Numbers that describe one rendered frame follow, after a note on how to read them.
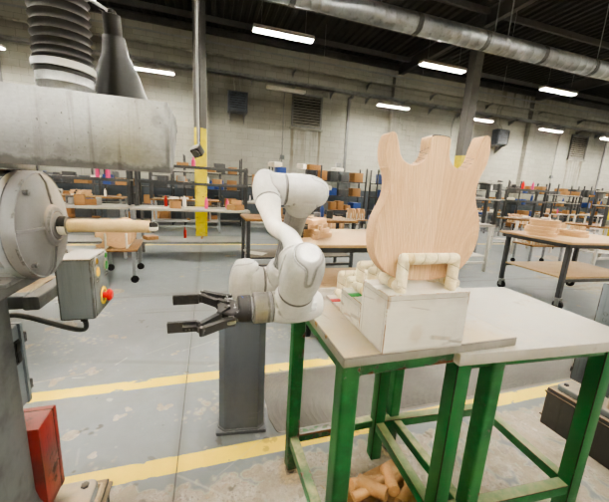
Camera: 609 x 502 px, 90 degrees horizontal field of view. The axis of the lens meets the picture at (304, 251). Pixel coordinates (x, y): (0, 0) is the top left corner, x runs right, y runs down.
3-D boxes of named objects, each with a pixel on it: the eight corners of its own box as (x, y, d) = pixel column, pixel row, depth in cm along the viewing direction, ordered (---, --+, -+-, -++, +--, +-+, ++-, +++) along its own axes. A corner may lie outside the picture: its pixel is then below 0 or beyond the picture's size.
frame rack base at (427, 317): (383, 356, 85) (389, 296, 81) (357, 331, 99) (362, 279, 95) (461, 346, 93) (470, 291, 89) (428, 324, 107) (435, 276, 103)
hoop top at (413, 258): (401, 266, 82) (402, 254, 81) (395, 263, 85) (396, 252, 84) (461, 264, 88) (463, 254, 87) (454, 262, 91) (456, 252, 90)
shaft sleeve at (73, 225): (66, 232, 74) (65, 219, 73) (72, 230, 77) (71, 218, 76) (149, 233, 79) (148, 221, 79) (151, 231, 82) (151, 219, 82)
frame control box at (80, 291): (-5, 352, 88) (-20, 265, 83) (34, 321, 108) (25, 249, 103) (94, 344, 95) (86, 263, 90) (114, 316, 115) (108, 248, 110)
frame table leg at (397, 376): (386, 452, 165) (406, 294, 147) (380, 444, 170) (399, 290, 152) (395, 450, 167) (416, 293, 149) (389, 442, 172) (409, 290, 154)
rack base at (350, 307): (359, 331, 98) (362, 304, 97) (338, 311, 114) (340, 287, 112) (430, 324, 107) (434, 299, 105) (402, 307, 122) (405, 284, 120)
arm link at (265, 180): (256, 187, 115) (291, 189, 119) (250, 159, 126) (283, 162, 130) (252, 213, 124) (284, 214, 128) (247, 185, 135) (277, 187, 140)
